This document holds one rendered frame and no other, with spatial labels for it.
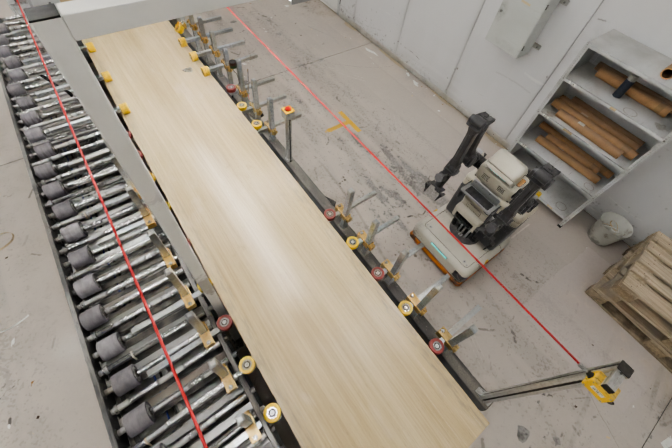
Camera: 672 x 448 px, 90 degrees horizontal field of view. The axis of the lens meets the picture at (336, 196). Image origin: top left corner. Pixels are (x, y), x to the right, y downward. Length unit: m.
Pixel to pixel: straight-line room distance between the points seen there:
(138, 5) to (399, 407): 1.85
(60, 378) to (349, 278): 2.15
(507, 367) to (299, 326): 1.87
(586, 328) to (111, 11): 3.73
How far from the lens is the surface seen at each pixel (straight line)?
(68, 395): 3.21
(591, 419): 3.54
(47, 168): 3.05
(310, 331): 1.96
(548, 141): 3.99
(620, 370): 1.50
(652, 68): 3.51
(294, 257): 2.10
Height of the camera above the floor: 2.80
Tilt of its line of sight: 54 degrees down
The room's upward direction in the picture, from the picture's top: 9 degrees clockwise
